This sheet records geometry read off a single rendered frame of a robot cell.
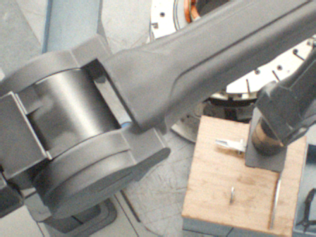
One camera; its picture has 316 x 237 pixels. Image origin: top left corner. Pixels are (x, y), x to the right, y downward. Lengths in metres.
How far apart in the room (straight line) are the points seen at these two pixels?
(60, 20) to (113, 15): 0.29
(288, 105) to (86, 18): 0.58
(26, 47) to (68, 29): 1.15
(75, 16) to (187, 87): 0.89
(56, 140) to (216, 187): 0.75
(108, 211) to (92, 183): 1.51
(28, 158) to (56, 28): 0.90
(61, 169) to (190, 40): 0.13
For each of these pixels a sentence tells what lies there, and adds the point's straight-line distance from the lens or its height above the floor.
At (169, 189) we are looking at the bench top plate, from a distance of 1.46.
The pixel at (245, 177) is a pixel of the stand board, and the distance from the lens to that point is 1.18.
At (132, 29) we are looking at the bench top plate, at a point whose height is 0.78.
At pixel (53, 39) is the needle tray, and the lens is 1.32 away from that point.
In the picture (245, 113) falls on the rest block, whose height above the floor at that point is 0.84.
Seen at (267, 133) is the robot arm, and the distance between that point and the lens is 0.98.
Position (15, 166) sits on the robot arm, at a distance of 0.44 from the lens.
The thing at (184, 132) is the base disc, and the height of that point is 0.80.
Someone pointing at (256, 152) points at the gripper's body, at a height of 1.18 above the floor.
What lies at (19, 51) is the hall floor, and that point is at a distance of 2.46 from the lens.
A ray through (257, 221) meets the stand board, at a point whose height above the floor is 1.07.
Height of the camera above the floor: 2.22
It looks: 74 degrees down
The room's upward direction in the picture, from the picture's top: 8 degrees counter-clockwise
